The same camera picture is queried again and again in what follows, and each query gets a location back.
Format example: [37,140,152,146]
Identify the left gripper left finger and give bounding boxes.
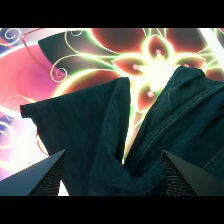
[0,149,66,197]

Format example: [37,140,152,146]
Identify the dark blue jeans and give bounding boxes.
[20,65,224,197]

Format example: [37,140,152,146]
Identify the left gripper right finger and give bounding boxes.
[160,149,224,197]

